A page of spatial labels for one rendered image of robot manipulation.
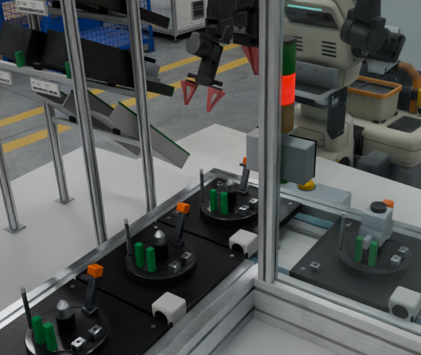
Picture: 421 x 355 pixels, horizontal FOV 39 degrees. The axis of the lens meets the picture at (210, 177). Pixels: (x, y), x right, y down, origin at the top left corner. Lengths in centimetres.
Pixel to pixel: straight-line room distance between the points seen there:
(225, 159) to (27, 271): 72
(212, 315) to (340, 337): 24
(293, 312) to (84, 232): 62
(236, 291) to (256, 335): 11
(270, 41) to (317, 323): 52
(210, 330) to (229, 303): 6
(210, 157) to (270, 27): 97
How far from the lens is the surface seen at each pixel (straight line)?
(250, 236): 121
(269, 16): 92
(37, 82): 126
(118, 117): 132
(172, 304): 105
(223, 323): 111
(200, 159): 183
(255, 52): 135
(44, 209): 165
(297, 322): 116
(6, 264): 146
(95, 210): 128
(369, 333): 110
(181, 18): 661
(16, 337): 108
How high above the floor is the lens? 166
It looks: 28 degrees down
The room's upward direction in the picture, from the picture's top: 2 degrees counter-clockwise
